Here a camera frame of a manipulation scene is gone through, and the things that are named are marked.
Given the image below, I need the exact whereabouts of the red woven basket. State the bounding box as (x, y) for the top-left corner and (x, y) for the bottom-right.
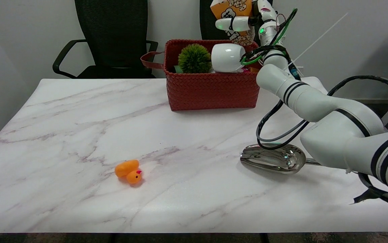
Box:
(140, 39), (262, 112)

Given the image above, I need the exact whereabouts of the black and grey cable pair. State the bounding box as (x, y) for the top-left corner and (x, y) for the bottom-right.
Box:
(256, 100), (311, 150)

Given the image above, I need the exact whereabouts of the orange white popcorn box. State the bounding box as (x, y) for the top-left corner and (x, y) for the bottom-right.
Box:
(210, 0), (256, 47)

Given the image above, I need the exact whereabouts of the black mesh office chair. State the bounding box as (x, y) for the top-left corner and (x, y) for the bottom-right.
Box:
(52, 0), (159, 79)
(199, 0), (274, 43)

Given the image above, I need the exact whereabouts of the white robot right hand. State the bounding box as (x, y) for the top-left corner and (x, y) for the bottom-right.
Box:
(215, 0), (278, 31)

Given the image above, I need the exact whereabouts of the black cable loop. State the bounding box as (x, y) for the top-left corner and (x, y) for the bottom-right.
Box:
(327, 75), (388, 212)

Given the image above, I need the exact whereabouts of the orange rubber duck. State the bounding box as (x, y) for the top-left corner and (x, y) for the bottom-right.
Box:
(114, 160), (143, 185)

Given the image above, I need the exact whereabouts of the green artificial grass ball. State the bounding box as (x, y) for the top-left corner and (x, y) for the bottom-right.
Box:
(178, 43), (212, 74)

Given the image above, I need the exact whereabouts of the white ceramic cup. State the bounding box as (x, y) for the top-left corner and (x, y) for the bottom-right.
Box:
(211, 43), (246, 73)

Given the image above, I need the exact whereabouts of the shiny metal scoop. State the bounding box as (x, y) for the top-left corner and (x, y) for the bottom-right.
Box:
(240, 143), (321, 175)

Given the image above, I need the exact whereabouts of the green cable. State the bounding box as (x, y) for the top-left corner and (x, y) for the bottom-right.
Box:
(241, 8), (298, 66)

